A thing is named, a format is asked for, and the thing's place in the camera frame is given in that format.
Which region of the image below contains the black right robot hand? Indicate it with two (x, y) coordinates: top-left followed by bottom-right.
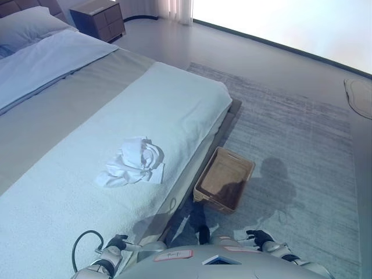
(245, 229), (276, 252)

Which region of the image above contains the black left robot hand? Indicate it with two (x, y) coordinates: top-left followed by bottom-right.
(105, 234), (144, 254)

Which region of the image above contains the white garment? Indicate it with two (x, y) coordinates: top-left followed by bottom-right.
(93, 134), (166, 188)

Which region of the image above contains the brown woven laundry basket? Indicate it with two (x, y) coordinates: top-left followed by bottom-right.
(192, 146), (256, 215)

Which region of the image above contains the large bed with blanket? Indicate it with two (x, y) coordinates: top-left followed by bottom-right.
(0, 60), (233, 279)

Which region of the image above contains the beige bed cover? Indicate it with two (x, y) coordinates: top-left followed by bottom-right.
(0, 47), (159, 196)

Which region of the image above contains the silver robot torso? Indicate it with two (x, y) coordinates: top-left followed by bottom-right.
(116, 243), (324, 279)

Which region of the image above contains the grey striped area rug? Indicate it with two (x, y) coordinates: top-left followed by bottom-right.
(167, 61), (360, 279)

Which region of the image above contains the small beige floor mat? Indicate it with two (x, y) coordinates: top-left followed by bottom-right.
(343, 77), (372, 120)

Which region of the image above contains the white pillow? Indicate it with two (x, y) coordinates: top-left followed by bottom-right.
(0, 6), (78, 53)
(0, 28), (120, 116)

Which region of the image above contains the brown wooden nightstand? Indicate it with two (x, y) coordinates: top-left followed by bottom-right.
(69, 2), (126, 44)

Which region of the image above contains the sheer white curtain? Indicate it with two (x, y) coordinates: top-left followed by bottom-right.
(152, 0), (194, 26)

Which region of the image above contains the brown padded headboard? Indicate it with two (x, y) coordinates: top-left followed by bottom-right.
(0, 0), (68, 24)

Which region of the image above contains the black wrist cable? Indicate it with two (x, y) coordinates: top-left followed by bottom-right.
(71, 230), (105, 274)

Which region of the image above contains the grey-brown bed frame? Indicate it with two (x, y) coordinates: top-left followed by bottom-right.
(161, 98), (244, 243)

